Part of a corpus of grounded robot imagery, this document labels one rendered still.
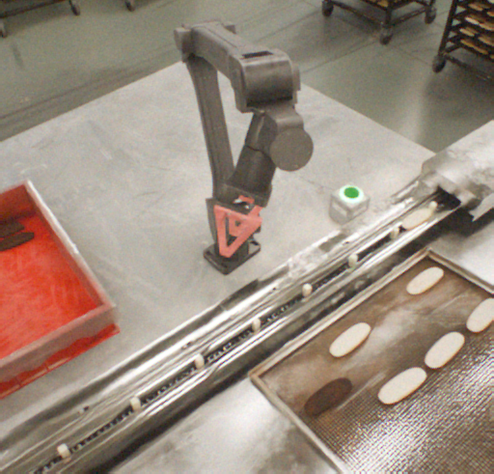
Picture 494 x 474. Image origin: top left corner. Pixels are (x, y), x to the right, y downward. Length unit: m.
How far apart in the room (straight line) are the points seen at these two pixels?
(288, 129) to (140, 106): 1.14
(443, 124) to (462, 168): 1.84
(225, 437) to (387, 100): 2.69
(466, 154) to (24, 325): 1.13
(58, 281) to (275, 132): 0.75
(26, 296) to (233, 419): 0.56
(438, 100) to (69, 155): 2.41
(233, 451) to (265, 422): 0.07
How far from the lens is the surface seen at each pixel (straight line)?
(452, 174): 1.41
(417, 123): 3.23
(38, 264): 1.33
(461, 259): 1.35
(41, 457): 1.05
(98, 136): 1.66
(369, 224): 1.30
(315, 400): 0.96
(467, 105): 3.48
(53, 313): 1.23
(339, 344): 1.03
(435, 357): 1.03
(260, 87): 0.71
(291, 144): 0.67
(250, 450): 0.93
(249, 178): 0.74
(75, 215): 1.42
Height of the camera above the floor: 1.78
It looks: 46 degrees down
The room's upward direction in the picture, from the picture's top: straight up
